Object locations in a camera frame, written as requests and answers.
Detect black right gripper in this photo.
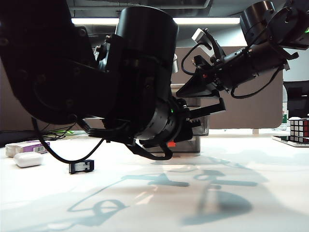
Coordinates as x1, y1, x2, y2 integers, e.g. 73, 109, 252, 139
176, 55, 236, 99

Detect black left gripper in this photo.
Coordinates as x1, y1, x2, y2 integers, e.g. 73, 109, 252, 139
169, 97, 227, 144

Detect smoky drawer with thin wire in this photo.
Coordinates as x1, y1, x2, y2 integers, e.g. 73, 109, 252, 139
188, 113, 210, 136

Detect transparent tape dark blue dispenser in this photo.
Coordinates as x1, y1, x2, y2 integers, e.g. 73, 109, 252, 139
68, 159, 95, 174

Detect smoky drawer at cabinet base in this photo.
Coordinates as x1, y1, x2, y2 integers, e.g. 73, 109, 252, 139
142, 135, 201, 154

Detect brown desk divider panel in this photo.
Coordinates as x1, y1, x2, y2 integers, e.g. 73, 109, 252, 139
0, 46, 283, 132

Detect long ceiling light strip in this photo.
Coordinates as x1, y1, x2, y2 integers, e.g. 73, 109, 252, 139
71, 17, 242, 25

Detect white edged flat tray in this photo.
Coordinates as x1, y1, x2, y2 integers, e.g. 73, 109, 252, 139
271, 135, 309, 148

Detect white bottle green label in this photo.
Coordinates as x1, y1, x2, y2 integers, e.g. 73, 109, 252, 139
281, 96, 289, 122

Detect black rubiks cube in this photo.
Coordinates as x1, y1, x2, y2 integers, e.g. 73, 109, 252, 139
288, 116, 309, 144

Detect white earbuds case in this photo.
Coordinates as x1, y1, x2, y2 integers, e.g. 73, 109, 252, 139
13, 152, 43, 168

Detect purple white barcode box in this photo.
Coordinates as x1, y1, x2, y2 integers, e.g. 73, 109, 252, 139
5, 141, 51, 158

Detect white drawer cabinet frame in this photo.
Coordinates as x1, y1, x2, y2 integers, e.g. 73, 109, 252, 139
142, 83, 202, 157

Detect black right camera cable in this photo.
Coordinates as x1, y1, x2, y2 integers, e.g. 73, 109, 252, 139
181, 43, 201, 76

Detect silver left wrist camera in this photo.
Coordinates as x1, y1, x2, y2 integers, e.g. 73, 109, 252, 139
171, 54, 180, 73

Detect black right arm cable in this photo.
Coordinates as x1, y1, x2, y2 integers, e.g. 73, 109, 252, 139
230, 64, 283, 99

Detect black camera bracket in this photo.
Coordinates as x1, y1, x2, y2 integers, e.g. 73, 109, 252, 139
202, 28, 227, 69

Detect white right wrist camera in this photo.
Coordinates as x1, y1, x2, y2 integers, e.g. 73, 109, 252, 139
191, 28, 213, 55

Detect black desk cables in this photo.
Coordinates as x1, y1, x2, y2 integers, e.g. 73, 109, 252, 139
40, 122, 85, 141

